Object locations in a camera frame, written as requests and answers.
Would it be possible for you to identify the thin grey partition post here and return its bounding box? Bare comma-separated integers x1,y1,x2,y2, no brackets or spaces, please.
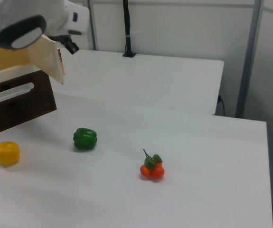
87,0,98,51

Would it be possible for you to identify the green bell pepper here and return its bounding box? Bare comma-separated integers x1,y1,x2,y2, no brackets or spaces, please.
73,127,98,151

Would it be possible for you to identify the cream plastic cabinet with handles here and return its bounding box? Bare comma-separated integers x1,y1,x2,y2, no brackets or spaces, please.
0,30,42,89

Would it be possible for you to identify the black camera pole with clamp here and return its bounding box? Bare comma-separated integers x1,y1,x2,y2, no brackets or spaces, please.
122,0,137,58

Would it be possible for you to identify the Franka gripper body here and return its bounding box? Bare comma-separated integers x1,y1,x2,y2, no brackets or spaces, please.
65,0,90,37

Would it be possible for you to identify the black power cable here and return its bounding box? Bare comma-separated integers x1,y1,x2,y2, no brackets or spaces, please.
217,95,226,117

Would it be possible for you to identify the dark brown wooden drawer box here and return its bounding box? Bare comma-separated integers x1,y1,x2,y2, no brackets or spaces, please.
0,70,57,139

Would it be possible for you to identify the yellow bell pepper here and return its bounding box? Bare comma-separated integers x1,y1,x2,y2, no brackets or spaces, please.
0,141,20,166

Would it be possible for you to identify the orange fruit bunch with leaves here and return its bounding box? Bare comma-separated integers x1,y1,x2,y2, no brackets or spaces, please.
140,149,165,181

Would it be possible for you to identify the white drawer handle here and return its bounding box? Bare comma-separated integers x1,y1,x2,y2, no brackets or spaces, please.
0,82,35,105

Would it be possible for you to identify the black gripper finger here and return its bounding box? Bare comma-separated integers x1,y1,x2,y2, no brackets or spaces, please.
64,39,80,55
51,34,71,45

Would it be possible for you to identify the wide grey partition post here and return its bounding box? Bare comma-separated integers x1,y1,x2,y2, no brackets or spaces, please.
235,0,263,119

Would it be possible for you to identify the light wooden cabinet door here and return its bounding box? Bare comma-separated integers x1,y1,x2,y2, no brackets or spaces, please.
28,34,66,85

